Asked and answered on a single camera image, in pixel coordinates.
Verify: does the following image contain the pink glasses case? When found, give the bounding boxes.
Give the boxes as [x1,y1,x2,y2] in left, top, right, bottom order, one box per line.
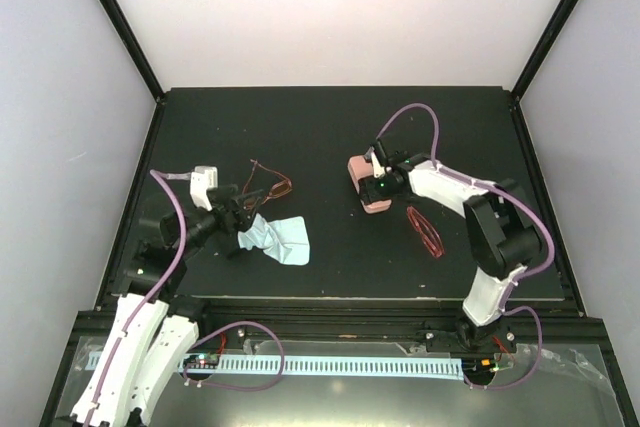
[347,155,392,214]

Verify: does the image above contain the light blue cleaning cloth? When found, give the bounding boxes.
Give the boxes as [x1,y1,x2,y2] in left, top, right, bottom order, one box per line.
[245,214,310,266]

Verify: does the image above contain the red sunglasses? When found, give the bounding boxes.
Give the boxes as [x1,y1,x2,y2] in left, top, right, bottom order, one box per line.
[406,206,445,259]

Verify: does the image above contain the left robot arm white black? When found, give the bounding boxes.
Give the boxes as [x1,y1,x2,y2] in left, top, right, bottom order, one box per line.
[70,182,264,426]

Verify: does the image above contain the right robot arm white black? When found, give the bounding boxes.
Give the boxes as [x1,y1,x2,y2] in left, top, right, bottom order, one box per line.
[347,152,554,351]

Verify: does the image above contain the brown sunglasses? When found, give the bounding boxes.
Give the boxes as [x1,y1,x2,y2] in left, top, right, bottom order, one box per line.
[242,159,293,209]

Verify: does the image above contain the left circuit board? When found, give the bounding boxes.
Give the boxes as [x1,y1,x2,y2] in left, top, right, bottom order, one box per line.
[183,353,219,369]

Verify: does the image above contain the circuit board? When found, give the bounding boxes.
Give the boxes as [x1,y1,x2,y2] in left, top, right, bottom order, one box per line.
[462,357,516,374]
[183,353,219,369]

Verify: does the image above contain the clear plastic sheet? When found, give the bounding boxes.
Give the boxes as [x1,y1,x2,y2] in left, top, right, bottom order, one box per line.
[123,341,623,426]

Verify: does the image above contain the right circuit board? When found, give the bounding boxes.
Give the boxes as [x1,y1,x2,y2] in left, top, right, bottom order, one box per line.
[462,357,516,374]

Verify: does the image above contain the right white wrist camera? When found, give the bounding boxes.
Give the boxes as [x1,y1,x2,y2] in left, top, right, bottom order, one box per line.
[364,147,386,178]

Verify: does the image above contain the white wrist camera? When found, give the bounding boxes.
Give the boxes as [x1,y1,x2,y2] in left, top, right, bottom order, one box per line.
[189,166,218,211]
[364,147,386,178]

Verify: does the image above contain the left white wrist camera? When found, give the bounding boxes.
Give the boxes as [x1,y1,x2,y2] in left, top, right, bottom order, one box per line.
[189,166,218,211]

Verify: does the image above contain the white slotted cable duct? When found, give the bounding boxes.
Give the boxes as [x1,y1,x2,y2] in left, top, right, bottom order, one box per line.
[87,350,465,381]

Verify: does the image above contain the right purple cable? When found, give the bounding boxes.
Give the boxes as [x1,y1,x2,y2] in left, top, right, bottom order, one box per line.
[377,102,557,392]

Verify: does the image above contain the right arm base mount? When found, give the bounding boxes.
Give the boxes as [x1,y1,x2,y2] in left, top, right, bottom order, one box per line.
[422,317,515,354]

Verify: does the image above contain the left black frame post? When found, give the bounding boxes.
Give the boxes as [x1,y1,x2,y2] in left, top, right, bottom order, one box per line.
[98,0,165,102]

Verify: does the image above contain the black frame post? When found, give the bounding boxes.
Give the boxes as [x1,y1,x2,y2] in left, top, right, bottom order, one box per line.
[98,0,165,102]
[511,0,580,102]

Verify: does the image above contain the right black frame post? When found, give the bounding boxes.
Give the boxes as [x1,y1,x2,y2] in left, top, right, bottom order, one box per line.
[511,0,580,102]

